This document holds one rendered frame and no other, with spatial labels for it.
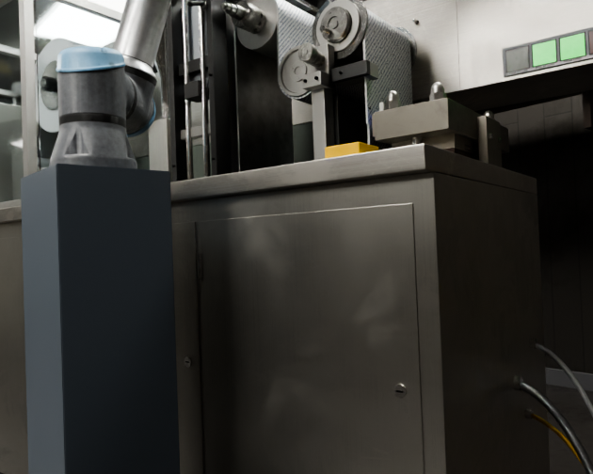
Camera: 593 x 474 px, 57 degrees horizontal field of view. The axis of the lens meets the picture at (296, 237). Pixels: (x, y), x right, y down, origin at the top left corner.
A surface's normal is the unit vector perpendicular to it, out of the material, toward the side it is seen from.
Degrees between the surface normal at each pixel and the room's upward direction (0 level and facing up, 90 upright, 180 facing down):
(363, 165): 90
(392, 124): 90
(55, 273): 90
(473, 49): 90
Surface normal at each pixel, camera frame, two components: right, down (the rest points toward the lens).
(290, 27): 0.80, -0.01
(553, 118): -0.75, 0.01
